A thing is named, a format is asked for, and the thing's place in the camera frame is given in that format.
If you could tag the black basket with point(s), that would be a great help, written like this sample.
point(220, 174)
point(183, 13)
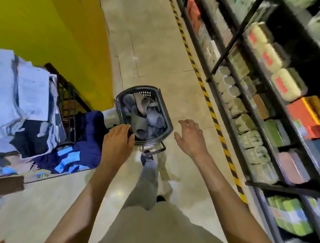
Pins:
point(167, 125)

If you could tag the person's left hand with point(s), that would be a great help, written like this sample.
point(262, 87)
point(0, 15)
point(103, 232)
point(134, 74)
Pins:
point(116, 147)

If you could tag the person's right hand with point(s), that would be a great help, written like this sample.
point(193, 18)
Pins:
point(192, 140)

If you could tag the person's left forearm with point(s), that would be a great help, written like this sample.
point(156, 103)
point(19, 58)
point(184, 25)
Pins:
point(85, 207)

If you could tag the pile of navy blue clothing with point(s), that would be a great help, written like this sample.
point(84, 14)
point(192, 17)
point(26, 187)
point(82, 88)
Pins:
point(87, 140)

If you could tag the person's right forearm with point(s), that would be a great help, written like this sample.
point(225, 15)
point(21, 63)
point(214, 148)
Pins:
point(225, 205)

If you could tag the pink tissue pack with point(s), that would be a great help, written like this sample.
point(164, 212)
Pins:
point(291, 167)

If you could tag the stack of white striped clothing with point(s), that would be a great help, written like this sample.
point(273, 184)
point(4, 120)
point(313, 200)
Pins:
point(27, 95)

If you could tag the row of white tissue packs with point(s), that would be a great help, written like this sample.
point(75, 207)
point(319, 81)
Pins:
point(252, 140)

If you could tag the green wrapped packs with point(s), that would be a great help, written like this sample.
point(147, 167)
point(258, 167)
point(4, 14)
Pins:
point(292, 215)

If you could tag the brown cardboard piece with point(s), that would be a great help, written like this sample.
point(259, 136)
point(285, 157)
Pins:
point(11, 185)

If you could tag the white round paper roll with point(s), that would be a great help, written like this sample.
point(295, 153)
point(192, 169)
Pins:
point(231, 94)
point(226, 83)
point(222, 73)

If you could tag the black metal goods rack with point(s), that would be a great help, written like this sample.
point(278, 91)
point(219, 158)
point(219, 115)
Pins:
point(217, 82)

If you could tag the orange red packets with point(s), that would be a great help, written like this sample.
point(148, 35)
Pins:
point(194, 13)

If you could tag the cream pack red label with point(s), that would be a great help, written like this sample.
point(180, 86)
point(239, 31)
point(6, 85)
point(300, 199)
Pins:
point(286, 85)
point(272, 58)
point(257, 35)

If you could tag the person's light grey shirt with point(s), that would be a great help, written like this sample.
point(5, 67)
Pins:
point(155, 225)

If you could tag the person's light blue jeans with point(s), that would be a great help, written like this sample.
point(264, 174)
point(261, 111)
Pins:
point(146, 185)

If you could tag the orange cardboard box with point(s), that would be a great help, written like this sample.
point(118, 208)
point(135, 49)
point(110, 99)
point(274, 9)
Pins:
point(302, 112)

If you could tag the brown cardboard box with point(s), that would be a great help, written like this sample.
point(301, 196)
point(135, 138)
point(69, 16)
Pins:
point(261, 107)

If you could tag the green tissue pack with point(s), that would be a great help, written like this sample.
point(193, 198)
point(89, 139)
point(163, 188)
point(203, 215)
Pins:
point(273, 132)

